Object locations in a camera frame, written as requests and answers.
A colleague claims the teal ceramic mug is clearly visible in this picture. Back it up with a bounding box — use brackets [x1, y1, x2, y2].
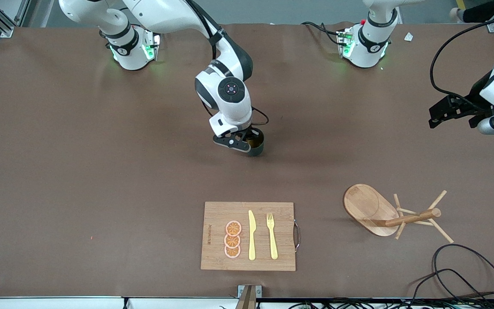
[246, 128, 265, 157]

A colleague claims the wooden mug rack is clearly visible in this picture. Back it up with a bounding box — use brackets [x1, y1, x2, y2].
[343, 184, 455, 244]

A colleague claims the person in dark clothing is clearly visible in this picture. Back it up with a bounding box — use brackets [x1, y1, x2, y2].
[450, 3, 494, 24]

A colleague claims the yellow plastic knife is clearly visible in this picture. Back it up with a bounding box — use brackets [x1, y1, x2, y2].
[248, 210, 257, 261]

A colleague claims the yellow plastic fork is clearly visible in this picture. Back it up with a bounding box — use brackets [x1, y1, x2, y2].
[266, 213, 279, 260]

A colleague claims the wooden cutting board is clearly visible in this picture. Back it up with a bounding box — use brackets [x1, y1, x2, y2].
[201, 202, 301, 272]

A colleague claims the brown table cover mat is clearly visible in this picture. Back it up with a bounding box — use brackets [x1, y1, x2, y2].
[0, 22, 494, 299]

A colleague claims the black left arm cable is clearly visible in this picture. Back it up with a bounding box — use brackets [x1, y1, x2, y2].
[430, 16, 494, 113]

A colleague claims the black left base cable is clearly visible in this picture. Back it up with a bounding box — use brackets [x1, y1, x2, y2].
[302, 21, 344, 45]

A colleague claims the metal table edge bracket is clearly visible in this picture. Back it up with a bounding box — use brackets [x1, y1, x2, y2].
[238, 285, 262, 309]

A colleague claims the black looped cable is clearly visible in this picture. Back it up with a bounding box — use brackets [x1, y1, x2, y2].
[410, 244, 494, 309]

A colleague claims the black cable bundle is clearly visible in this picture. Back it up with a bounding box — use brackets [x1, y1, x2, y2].
[288, 300, 494, 309]

